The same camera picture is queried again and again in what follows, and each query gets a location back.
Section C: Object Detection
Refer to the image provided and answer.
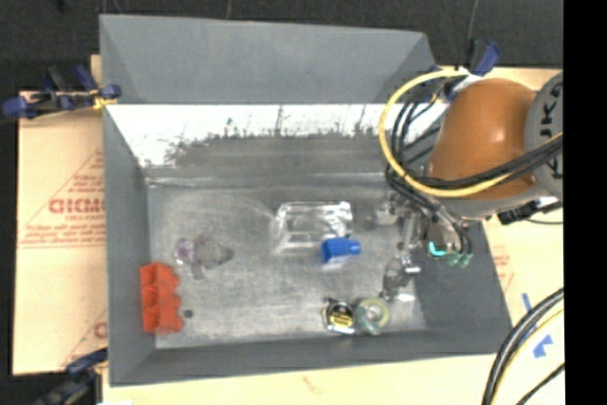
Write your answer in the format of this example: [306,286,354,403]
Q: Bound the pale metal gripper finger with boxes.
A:
[374,193,411,227]
[381,253,423,304]

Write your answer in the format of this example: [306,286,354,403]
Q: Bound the clear green tape roll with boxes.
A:
[355,296,392,337]

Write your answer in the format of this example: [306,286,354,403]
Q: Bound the blue and white small box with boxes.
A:
[320,236,363,270]

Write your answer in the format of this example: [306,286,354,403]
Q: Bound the black and yellow tape measure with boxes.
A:
[322,297,358,336]

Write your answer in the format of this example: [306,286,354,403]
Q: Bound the clear plastic box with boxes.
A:
[268,200,355,258]

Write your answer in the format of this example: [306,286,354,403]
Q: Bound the grey metal bin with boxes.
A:
[98,13,515,386]

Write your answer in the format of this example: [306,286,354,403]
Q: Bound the clear purple glass thing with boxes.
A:
[174,232,235,282]

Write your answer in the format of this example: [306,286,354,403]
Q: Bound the red toy brick block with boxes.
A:
[138,262,185,337]

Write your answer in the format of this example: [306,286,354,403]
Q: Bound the brown cardboard board, red print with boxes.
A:
[11,54,564,377]

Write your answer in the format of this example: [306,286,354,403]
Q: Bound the black cylinder on white bracket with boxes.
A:
[496,196,561,226]

